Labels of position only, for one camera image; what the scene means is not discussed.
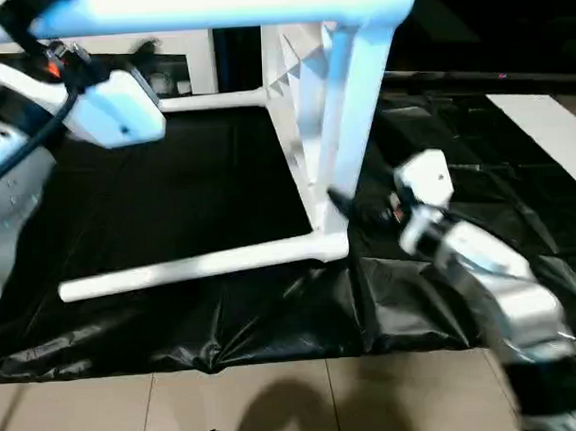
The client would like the white plastic table top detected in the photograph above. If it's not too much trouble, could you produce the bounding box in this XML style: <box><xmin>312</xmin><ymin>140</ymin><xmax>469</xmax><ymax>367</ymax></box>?
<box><xmin>259</xmin><ymin>0</ymin><xmax>430</xmax><ymax>266</ymax></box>

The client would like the white plastic table leg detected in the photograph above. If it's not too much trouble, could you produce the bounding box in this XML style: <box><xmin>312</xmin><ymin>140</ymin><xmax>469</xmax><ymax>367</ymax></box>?
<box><xmin>0</xmin><ymin>0</ymin><xmax>423</xmax><ymax>47</ymax></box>
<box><xmin>55</xmin><ymin>232</ymin><xmax>351</xmax><ymax>304</ymax></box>
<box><xmin>158</xmin><ymin>86</ymin><xmax>270</xmax><ymax>113</ymax></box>

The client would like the grey object on cabinet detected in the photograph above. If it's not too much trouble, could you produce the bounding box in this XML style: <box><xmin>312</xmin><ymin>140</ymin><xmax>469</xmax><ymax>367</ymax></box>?
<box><xmin>129</xmin><ymin>37</ymin><xmax>164</xmax><ymax>58</ymax></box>

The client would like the white glass-door cabinet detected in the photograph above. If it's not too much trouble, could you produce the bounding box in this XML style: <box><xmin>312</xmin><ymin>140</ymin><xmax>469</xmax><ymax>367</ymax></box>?
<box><xmin>0</xmin><ymin>31</ymin><xmax>218</xmax><ymax>104</ymax></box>

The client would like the black plastic mat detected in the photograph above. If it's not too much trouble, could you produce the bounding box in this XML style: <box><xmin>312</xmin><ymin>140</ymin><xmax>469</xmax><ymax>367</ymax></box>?
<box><xmin>0</xmin><ymin>34</ymin><xmax>576</xmax><ymax>383</ymax></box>

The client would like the white flat board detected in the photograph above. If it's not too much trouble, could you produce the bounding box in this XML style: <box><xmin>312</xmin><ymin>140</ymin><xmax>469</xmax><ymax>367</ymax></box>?
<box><xmin>484</xmin><ymin>90</ymin><xmax>576</xmax><ymax>196</ymax></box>

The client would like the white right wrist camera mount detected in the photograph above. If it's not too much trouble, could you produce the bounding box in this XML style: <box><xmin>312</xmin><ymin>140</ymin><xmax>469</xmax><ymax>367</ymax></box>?
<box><xmin>392</xmin><ymin>147</ymin><xmax>457</xmax><ymax>255</ymax></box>

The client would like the blue vertical post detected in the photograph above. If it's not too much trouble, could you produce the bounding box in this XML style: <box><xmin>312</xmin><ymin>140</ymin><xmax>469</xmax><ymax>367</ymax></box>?
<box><xmin>214</xmin><ymin>27</ymin><xmax>237</xmax><ymax>95</ymax></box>

